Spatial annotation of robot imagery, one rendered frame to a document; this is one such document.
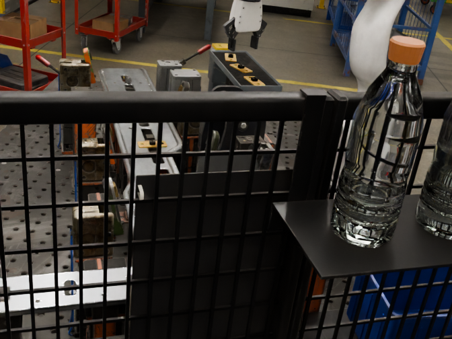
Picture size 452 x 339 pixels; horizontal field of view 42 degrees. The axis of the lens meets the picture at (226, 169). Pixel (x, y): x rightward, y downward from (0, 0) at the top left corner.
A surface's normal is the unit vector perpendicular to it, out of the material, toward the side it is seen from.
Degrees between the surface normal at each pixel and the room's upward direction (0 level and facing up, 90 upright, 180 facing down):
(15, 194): 0
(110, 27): 90
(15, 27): 90
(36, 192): 0
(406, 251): 0
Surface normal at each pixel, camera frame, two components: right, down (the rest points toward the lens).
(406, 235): 0.11, -0.88
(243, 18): 0.48, 0.46
